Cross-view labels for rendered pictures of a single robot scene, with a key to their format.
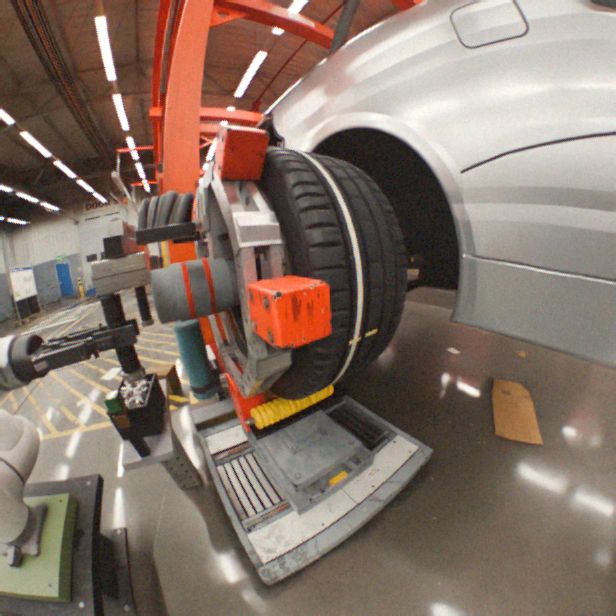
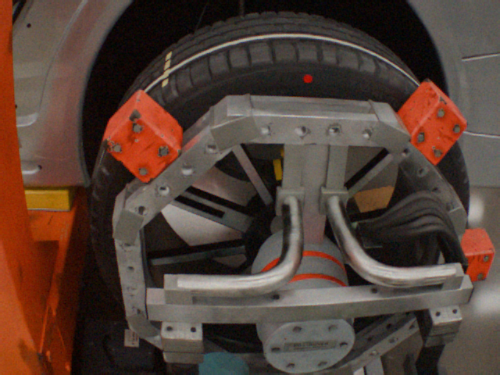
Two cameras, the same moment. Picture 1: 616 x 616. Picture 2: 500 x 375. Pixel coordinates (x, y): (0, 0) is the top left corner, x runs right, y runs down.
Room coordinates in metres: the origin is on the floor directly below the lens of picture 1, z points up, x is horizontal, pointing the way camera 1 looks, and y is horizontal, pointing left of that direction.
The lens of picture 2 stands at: (0.23, 0.92, 1.48)
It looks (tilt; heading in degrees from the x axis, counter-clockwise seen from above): 32 degrees down; 298
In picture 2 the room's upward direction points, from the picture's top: 3 degrees clockwise
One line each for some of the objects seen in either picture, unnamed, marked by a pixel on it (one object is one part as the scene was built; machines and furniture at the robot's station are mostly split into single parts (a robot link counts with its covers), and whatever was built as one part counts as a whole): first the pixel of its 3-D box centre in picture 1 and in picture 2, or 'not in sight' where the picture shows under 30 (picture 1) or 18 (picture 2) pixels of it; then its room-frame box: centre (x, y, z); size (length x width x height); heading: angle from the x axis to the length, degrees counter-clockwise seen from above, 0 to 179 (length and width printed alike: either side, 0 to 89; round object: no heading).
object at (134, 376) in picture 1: (120, 336); (422, 371); (0.26, 0.31, 0.83); 0.04 x 0.04 x 0.16
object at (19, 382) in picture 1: (14, 362); not in sight; (0.13, 0.50, 0.83); 0.09 x 0.06 x 0.09; 33
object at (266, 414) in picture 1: (294, 402); not in sight; (0.49, 0.06, 0.51); 0.29 x 0.06 x 0.06; 123
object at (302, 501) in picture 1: (301, 445); not in sight; (0.63, 0.07, 0.13); 0.50 x 0.36 x 0.10; 33
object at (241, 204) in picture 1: (224, 283); (298, 270); (0.53, 0.21, 0.85); 0.54 x 0.07 x 0.54; 33
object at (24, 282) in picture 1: (25, 293); not in sight; (3.60, 9.07, 0.97); 1.50 x 0.50 x 1.95; 32
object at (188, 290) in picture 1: (196, 288); (303, 301); (0.49, 0.27, 0.85); 0.21 x 0.14 x 0.14; 123
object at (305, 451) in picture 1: (298, 415); not in sight; (0.63, 0.06, 0.32); 0.40 x 0.30 x 0.28; 33
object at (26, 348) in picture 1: (43, 354); not in sight; (0.17, 0.44, 0.83); 0.09 x 0.08 x 0.07; 123
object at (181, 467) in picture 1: (170, 451); not in sight; (0.49, 0.60, 0.21); 0.10 x 0.10 x 0.42; 33
